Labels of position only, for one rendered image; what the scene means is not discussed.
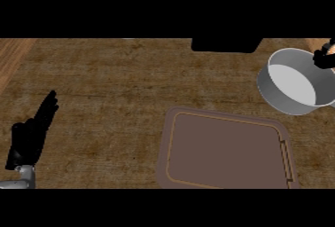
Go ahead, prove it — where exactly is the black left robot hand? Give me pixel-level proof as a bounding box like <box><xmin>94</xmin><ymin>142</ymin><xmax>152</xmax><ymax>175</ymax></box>
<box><xmin>4</xmin><ymin>90</ymin><xmax>60</xmax><ymax>171</ymax></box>

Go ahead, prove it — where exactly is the grey metal pot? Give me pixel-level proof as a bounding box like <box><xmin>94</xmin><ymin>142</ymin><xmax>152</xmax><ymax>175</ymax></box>
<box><xmin>255</xmin><ymin>47</ymin><xmax>335</xmax><ymax>116</ymax></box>

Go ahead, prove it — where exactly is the brown rectangular tray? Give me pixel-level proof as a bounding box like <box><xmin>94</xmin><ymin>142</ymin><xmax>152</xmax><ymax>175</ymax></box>
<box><xmin>156</xmin><ymin>106</ymin><xmax>302</xmax><ymax>190</ymax></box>

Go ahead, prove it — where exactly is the black appliance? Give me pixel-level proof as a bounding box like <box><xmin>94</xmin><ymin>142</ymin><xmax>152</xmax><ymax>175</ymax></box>
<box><xmin>190</xmin><ymin>38</ymin><xmax>264</xmax><ymax>54</ymax></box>

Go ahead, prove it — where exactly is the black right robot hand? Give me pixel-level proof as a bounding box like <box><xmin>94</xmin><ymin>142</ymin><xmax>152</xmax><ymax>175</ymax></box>
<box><xmin>311</xmin><ymin>43</ymin><xmax>335</xmax><ymax>71</ymax></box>

